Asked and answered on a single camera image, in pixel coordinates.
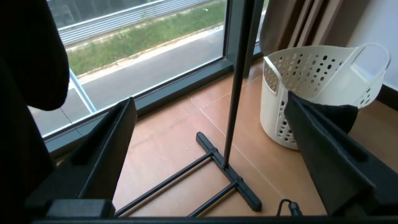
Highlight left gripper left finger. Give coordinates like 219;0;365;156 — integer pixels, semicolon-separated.
25;96;139;219

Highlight heap of clothes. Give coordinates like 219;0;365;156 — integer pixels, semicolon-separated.
305;102;359;135

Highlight black shorts with white stripes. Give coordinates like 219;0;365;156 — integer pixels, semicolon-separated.
0;0;71;224

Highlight white laundry basket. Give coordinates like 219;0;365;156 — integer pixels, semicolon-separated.
259;43;392;151

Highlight black clothes rack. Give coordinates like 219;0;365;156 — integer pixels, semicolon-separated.
114;0;263;218

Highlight black cable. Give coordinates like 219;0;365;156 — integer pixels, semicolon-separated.
275;198;303;217

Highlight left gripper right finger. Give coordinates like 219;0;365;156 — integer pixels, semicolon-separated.
283;90;398;218

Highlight brown curtain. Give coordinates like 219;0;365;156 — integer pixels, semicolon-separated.
259;0;345;57

